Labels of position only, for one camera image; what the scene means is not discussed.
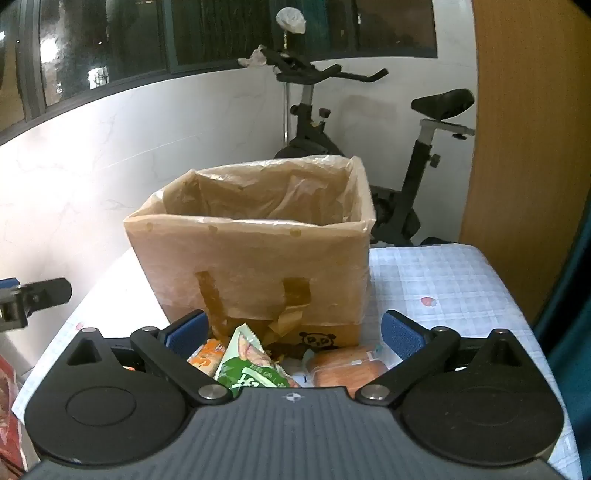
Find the dark framed window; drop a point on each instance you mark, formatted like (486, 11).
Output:
(115, 37)

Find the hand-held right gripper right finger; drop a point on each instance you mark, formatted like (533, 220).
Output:
(401, 333)

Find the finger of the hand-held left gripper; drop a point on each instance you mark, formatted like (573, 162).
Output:
(46, 291)
(8, 283)

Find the metal pole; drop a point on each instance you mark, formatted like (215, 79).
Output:
(286, 115)

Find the small orange snack packet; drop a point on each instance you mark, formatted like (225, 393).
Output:
(207, 360)

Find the white plastic bag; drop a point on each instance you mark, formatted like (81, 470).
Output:
(291, 19)

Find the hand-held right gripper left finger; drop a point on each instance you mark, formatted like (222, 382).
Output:
(187, 330)

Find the cardboard box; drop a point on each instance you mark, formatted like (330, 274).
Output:
(344, 333)

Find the clear orange bread packet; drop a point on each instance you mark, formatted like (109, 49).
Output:
(341, 369)

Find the wooden door panel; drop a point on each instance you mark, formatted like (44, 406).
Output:
(521, 138)

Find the green snack packet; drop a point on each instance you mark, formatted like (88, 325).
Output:
(249, 369)

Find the black exercise bike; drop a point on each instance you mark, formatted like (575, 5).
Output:
(408, 194)

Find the crumpled beige bag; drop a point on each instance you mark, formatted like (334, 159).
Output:
(256, 57)

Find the red snack packet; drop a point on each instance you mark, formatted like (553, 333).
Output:
(9, 406)

